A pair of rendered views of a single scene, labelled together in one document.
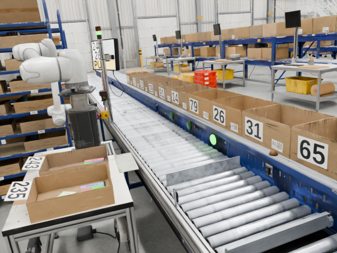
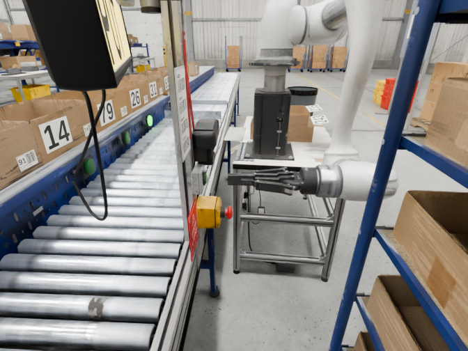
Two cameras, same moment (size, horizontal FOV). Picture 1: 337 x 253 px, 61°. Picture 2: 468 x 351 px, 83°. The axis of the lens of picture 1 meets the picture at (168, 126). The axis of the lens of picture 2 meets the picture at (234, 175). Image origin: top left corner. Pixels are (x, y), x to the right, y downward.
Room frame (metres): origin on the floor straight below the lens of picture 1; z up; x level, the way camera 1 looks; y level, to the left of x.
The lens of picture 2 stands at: (3.32, 0.94, 1.28)
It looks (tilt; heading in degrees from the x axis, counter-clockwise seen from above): 26 degrees down; 202
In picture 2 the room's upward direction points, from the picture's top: straight up
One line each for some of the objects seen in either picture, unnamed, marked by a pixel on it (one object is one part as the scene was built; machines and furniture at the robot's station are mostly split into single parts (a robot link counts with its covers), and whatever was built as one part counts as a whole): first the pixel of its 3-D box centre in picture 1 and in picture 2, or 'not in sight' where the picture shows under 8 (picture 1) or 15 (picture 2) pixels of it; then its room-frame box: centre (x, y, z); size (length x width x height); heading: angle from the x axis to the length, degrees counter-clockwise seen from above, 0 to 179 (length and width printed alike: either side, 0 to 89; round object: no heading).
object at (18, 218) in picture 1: (73, 173); (285, 137); (1.63, 0.62, 0.74); 1.00 x 0.58 x 0.03; 16
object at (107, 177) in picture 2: (149, 130); (150, 180); (2.46, 0.18, 0.72); 0.52 x 0.05 x 0.05; 109
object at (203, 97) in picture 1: (213, 104); (86, 108); (2.24, -0.38, 0.96); 0.39 x 0.29 x 0.17; 19
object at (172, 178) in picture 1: (204, 171); (193, 115); (1.45, -0.18, 0.76); 0.46 x 0.01 x 0.09; 109
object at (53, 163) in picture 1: (76, 164); (281, 127); (1.62, 0.58, 0.80); 0.38 x 0.28 x 0.10; 103
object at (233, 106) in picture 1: (242, 114); (118, 96); (1.87, -0.51, 0.96); 0.39 x 0.29 x 0.17; 19
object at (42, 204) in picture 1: (72, 190); (281, 115); (1.29, 0.51, 0.80); 0.38 x 0.28 x 0.10; 107
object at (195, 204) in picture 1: (226, 197); not in sight; (1.23, -0.26, 0.72); 0.52 x 0.05 x 0.05; 109
